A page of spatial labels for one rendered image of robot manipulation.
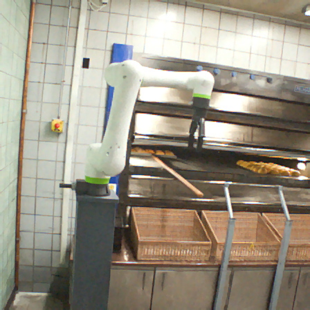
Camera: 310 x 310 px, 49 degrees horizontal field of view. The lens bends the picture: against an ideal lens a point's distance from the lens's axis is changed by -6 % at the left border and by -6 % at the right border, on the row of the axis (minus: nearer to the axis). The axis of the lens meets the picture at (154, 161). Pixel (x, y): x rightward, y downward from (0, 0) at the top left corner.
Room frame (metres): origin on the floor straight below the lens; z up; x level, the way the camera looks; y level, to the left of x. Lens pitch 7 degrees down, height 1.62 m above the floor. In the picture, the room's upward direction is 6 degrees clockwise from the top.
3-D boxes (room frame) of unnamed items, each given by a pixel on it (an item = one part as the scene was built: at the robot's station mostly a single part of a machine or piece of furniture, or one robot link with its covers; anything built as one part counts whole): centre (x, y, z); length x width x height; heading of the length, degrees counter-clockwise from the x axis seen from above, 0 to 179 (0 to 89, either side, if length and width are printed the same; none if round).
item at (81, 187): (1.75, 0.33, 1.23); 0.26 x 0.15 x 0.06; 105
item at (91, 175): (1.75, 0.27, 1.36); 0.16 x 0.13 x 0.19; 28
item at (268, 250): (2.83, -0.76, 0.72); 0.56 x 0.49 x 0.28; 101
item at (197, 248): (2.72, -0.17, 0.72); 0.56 x 0.49 x 0.28; 102
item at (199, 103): (1.87, -0.20, 1.70); 0.12 x 0.09 x 0.06; 103
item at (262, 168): (3.63, -1.18, 1.21); 0.61 x 0.48 x 0.06; 11
